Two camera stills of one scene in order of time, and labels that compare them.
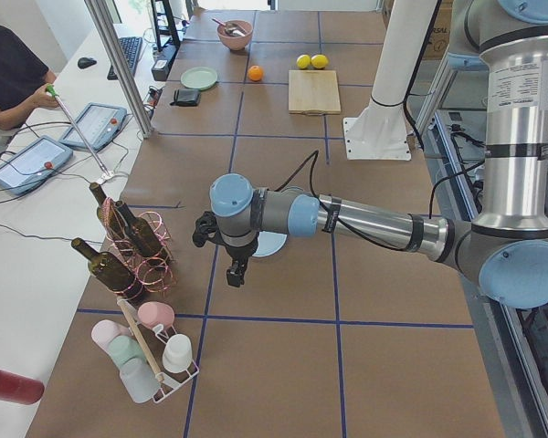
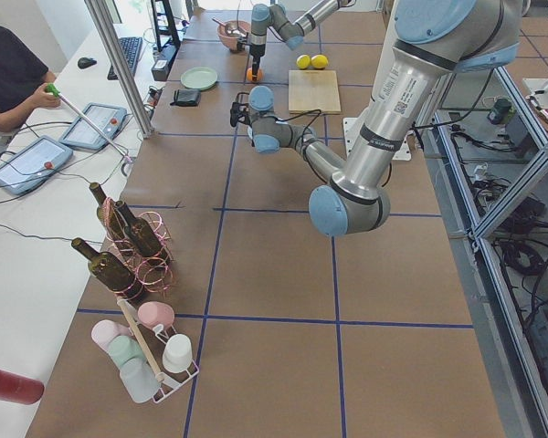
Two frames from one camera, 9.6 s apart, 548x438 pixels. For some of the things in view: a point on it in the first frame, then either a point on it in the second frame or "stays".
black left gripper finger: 236,274 → 257,51
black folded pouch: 186,97 stays
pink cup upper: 154,313 stays
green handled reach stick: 108,175 → 53,89
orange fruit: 255,73 stays
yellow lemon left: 303,61 stays
